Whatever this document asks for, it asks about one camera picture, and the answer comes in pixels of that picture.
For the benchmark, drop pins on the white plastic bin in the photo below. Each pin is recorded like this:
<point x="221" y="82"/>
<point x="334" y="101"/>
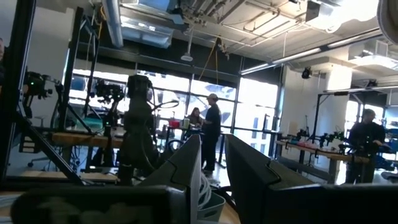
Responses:
<point x="214" y="207"/>

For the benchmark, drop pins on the person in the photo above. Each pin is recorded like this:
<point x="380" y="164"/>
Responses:
<point x="365" y="143"/>
<point x="195" y="117"/>
<point x="212" y="130"/>

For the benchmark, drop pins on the black ceiling spotlight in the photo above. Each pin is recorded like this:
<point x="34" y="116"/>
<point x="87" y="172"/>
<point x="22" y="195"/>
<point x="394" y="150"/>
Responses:
<point x="306" y="72"/>

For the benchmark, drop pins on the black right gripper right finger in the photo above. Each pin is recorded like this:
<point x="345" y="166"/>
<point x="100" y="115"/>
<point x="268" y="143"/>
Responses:
<point x="248" y="174"/>

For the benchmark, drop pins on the black background robot arm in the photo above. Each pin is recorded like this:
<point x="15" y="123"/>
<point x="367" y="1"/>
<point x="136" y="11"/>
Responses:
<point x="35" y="85"/>
<point x="109" y="93"/>

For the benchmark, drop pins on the white pendant ceiling fixture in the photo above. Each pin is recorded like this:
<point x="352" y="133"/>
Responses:
<point x="187" y="53"/>

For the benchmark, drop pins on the black aluminium frame post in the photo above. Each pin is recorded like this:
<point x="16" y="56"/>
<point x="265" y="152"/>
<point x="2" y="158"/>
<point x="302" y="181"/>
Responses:
<point x="17" y="93"/>

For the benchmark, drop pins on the black frame base rail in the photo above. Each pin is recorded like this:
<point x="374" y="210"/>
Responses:
<point x="56" y="182"/>

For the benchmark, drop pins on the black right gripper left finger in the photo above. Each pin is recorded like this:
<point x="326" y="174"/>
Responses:
<point x="180" y="177"/>

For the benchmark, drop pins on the black diagonal frame brace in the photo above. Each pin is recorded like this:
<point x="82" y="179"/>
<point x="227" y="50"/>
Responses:
<point x="46" y="149"/>

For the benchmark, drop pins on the long ceiling light strip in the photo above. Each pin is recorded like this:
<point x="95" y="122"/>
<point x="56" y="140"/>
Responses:
<point x="295" y="56"/>

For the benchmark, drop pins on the wooden workbench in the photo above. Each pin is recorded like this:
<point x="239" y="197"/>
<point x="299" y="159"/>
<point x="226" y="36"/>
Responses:
<point x="323" y="152"/>
<point x="87" y="140"/>

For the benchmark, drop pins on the silver ceiling duct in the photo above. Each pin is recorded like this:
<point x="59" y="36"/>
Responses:
<point x="113" y="21"/>

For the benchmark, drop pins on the red container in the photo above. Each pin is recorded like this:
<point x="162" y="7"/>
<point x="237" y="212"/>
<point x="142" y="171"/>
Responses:
<point x="174" y="123"/>

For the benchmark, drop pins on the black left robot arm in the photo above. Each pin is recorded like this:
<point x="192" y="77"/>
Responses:
<point x="138" y="140"/>

